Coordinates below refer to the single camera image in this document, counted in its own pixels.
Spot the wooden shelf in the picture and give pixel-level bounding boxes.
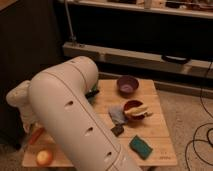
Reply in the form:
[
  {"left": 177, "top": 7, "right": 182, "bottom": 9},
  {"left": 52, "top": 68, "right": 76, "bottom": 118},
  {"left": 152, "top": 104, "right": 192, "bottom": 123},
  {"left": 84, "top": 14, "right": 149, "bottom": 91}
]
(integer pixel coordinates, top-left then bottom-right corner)
[{"left": 57, "top": 0, "right": 213, "bottom": 19}]

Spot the metal pole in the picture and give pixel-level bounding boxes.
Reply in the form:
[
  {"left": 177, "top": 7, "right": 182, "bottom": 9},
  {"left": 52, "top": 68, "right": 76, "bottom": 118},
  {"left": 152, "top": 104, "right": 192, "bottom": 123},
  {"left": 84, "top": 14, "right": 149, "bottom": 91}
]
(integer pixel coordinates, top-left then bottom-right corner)
[{"left": 64, "top": 0, "right": 77, "bottom": 45}]

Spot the blue grey cloth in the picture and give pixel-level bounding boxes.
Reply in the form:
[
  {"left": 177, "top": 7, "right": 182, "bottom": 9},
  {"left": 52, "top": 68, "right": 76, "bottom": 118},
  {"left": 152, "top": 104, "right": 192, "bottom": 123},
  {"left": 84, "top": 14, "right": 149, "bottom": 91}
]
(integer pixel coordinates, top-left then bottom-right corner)
[{"left": 108, "top": 106, "right": 127, "bottom": 125}]

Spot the black handle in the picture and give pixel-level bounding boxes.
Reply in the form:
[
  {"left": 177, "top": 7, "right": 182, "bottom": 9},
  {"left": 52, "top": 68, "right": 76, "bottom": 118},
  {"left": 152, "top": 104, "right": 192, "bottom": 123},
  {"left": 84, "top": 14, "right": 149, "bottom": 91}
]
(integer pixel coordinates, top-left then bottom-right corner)
[{"left": 161, "top": 55, "right": 191, "bottom": 65}]

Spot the black cable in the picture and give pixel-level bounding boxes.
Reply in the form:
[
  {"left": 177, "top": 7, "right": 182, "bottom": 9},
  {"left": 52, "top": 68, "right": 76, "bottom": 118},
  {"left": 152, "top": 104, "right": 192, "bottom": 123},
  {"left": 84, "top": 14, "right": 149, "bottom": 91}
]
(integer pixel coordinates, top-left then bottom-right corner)
[{"left": 184, "top": 59, "right": 213, "bottom": 171}]

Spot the yellow banana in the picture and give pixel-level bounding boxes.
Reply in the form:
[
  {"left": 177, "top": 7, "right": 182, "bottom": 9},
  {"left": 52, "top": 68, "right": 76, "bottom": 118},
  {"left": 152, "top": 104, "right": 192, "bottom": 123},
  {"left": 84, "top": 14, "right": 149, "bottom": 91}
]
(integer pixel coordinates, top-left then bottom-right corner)
[{"left": 124, "top": 105, "right": 151, "bottom": 117}]

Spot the black handled brush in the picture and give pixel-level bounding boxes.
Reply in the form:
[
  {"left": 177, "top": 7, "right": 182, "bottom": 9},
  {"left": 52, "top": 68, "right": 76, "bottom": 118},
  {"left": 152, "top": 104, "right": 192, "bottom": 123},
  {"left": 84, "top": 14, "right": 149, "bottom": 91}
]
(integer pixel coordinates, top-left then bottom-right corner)
[{"left": 85, "top": 89, "right": 100, "bottom": 99}]

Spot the yellow apple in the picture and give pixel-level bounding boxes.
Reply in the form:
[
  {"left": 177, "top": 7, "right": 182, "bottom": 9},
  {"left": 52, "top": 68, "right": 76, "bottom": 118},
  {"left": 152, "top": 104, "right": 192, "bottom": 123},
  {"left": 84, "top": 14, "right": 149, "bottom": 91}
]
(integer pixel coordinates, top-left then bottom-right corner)
[{"left": 36, "top": 150, "right": 53, "bottom": 166}]

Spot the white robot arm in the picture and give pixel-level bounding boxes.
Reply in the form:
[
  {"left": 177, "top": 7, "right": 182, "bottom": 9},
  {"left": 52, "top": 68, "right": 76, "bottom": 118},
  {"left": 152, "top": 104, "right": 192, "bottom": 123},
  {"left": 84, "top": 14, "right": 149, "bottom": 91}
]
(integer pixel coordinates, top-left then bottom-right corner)
[{"left": 6, "top": 56, "right": 141, "bottom": 171}]

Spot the purple bowl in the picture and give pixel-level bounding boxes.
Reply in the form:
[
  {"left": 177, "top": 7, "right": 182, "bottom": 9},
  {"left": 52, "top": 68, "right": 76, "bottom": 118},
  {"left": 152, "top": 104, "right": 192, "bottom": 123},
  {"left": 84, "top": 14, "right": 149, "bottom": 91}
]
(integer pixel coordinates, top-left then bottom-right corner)
[{"left": 116, "top": 75, "right": 139, "bottom": 94}]

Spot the teal sponge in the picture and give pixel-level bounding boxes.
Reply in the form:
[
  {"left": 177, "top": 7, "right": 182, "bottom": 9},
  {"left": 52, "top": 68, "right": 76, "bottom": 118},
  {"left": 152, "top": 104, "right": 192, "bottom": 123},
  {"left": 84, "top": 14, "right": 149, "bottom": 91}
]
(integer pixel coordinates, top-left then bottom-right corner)
[{"left": 129, "top": 136, "right": 153, "bottom": 160}]

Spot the red bowl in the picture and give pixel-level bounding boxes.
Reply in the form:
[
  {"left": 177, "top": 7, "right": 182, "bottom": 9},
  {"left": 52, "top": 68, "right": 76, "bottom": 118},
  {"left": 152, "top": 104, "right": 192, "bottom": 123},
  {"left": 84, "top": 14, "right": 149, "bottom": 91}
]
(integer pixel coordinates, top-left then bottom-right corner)
[{"left": 123, "top": 100, "right": 148, "bottom": 120}]

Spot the grey metal rail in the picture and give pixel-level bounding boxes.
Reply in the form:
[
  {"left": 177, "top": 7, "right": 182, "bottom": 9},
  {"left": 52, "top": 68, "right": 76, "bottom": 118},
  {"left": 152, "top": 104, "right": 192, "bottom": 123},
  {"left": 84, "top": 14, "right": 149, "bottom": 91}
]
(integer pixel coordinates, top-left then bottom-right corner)
[{"left": 63, "top": 42, "right": 210, "bottom": 77}]

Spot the dark brown block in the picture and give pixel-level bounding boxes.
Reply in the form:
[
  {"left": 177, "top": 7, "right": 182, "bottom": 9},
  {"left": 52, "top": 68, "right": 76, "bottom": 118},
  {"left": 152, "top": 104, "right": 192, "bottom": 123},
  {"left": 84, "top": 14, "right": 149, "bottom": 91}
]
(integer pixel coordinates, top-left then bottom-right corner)
[{"left": 111, "top": 125, "right": 124, "bottom": 137}]

